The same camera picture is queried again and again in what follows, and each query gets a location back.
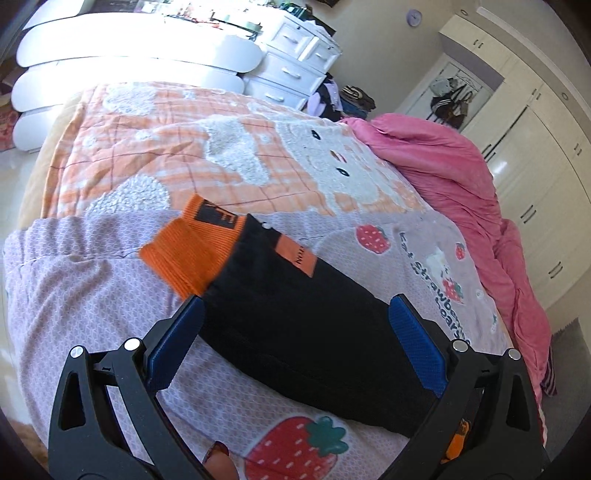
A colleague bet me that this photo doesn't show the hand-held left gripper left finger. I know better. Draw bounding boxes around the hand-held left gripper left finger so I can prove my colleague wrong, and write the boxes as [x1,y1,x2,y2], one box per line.
[46,295,206,480]

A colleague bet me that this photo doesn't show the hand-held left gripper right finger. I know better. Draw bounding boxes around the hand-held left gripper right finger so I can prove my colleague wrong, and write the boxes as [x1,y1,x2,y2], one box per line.
[379,293,552,480]

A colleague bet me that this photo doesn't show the black pants with orange cuffs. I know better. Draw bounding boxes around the black pants with orange cuffs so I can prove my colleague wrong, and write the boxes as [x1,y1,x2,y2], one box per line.
[141,194,441,439]

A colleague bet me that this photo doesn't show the pile of clothes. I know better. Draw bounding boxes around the pile of clothes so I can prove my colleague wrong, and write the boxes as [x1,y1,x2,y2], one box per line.
[307,74,377,123]

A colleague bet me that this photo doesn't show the person's left hand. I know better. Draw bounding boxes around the person's left hand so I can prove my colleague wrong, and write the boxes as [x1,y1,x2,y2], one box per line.
[203,440,238,480]

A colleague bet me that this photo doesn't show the lavender strawberry print blanket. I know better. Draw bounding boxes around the lavender strawberry print blanket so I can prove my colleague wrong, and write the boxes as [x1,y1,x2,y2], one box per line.
[2,203,518,480]

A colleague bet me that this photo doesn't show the grey rug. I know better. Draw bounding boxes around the grey rug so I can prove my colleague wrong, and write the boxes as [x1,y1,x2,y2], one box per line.
[551,316,589,356]

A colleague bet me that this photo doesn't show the pink duvet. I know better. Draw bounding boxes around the pink duvet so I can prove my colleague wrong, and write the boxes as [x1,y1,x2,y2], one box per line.
[339,113,561,411]

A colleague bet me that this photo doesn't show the orange plaid bear blanket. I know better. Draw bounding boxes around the orange plaid bear blanket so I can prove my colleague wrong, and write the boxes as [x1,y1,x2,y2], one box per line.
[39,80,428,220]

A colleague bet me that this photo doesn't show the beige bed sheet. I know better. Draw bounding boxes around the beige bed sheet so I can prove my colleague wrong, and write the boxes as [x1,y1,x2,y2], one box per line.
[16,90,88,232]

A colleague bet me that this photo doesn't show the hanging bags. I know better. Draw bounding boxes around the hanging bags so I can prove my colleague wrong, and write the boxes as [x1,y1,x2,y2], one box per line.
[427,76,476,130]

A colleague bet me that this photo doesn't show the white door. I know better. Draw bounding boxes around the white door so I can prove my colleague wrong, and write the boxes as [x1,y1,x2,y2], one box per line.
[394,53,490,134]

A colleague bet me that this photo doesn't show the cream wardrobe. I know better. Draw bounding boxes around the cream wardrobe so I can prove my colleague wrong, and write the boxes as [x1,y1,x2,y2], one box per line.
[438,0,591,310]

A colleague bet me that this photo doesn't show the white padded headboard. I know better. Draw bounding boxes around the white padded headboard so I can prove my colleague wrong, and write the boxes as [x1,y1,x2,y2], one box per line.
[9,11,266,153]

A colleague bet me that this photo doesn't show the white chest of drawers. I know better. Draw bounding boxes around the white chest of drawers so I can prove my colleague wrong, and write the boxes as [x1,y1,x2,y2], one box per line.
[242,9,342,112]

